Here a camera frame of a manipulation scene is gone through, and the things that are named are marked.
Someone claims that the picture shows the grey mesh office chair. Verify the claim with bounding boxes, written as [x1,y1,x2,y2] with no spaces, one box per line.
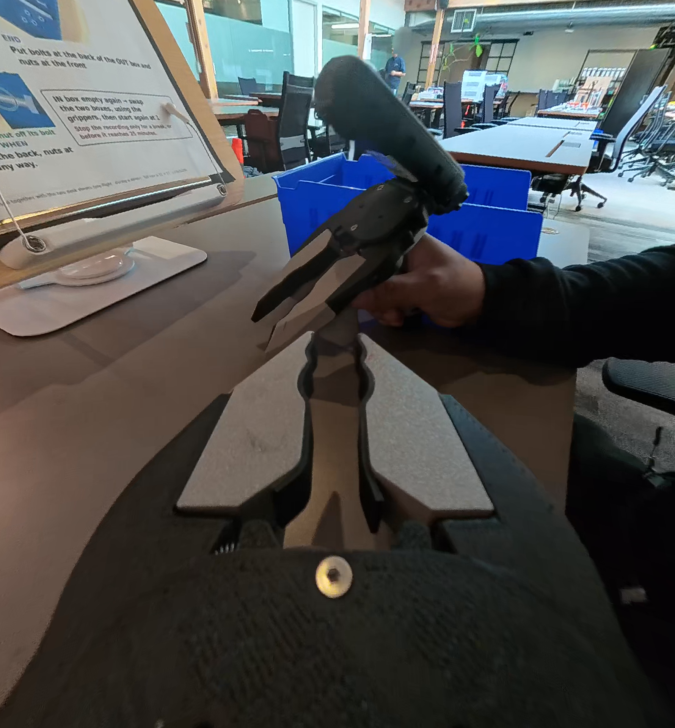
[590,85,671,171]

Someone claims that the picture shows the white elastic cord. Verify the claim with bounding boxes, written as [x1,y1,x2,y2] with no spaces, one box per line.
[0,149,45,254]
[164,101,228,197]

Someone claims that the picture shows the person's dark clothing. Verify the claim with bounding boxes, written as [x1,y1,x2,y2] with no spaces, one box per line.
[565,414,675,728]

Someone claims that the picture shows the person's right forearm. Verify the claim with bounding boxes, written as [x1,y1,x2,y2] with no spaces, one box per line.
[480,243,675,370]

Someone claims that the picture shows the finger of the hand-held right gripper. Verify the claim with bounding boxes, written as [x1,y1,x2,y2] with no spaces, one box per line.
[251,229,345,323]
[265,257,368,350]

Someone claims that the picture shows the green hanging plant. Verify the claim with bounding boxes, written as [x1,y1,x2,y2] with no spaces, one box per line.
[444,34,485,72]

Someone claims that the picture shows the person's right hand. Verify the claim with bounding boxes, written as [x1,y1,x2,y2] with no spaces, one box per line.
[352,233,487,329]

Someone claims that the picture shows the printed instruction sheet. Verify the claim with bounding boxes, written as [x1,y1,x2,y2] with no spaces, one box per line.
[0,0,224,228]

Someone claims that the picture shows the black office chair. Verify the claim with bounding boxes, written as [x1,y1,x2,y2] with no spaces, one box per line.
[278,71,317,171]

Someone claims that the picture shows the dark brown chair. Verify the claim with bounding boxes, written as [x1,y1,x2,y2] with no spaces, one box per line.
[243,108,284,174]

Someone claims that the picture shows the dark partition panel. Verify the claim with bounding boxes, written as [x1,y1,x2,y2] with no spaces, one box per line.
[599,48,673,137]

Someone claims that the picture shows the blue plastic bin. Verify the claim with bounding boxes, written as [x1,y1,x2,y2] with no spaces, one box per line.
[273,154,544,331]

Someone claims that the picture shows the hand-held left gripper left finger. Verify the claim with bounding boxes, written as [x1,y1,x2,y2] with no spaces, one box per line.
[175,331,317,530]

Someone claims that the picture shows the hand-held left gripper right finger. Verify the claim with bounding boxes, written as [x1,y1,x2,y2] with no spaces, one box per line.
[356,333,496,534]

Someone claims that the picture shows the long wooden-edged table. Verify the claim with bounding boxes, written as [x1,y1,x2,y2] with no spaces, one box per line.
[437,116,600,178]

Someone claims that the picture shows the black mesh chair armrest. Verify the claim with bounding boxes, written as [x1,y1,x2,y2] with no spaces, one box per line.
[602,358,675,424]

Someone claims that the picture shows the black high-back chair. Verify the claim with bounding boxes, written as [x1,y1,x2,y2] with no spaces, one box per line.
[443,80,467,137]

